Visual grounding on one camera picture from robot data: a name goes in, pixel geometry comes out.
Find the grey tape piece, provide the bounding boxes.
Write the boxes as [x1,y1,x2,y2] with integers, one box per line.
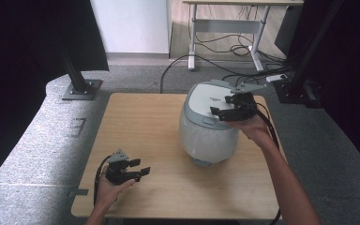
[67,187,89,198]

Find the dark curtain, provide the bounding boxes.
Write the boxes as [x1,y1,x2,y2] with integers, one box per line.
[0,0,110,191]
[285,0,360,179]

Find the white desk with metal legs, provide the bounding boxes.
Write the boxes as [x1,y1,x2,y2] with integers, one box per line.
[182,0,304,73]

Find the dark panel under desk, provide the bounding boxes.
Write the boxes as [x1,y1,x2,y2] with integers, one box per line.
[274,5,305,58]

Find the person's left hand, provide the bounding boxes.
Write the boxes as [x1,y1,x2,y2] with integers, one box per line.
[97,167,136,207]

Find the white rice cooker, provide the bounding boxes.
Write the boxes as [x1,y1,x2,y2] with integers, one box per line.
[178,79,244,167]

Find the white power strip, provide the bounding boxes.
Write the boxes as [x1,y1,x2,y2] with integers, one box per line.
[265,73,289,83]

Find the tangle of black floor cables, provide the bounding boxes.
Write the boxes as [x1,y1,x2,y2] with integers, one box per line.
[195,6,294,92]

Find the black metal stand with dark base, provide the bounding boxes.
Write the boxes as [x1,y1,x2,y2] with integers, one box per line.
[273,0,345,109]

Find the left hand-held gripper black cable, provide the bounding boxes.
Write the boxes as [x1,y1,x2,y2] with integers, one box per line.
[93,155,113,207]

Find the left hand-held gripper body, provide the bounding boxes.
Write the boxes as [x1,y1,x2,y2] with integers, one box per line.
[105,149,139,186]

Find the black metal stand with square base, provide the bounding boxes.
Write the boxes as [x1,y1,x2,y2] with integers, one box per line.
[54,31,103,101]

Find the long black floor cable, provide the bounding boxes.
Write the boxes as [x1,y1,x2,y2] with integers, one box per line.
[159,54,270,94]

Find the person's right hand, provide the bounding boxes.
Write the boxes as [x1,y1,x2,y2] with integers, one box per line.
[226,114,275,148]

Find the hand-held gripper black cable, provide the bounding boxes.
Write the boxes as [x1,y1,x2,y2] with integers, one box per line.
[248,102,283,225]
[93,155,113,207]

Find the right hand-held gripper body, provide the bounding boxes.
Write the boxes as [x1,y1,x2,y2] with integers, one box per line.
[228,82,266,122]

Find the right hand-held gripper black cable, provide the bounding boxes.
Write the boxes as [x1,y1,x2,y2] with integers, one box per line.
[248,102,283,225]

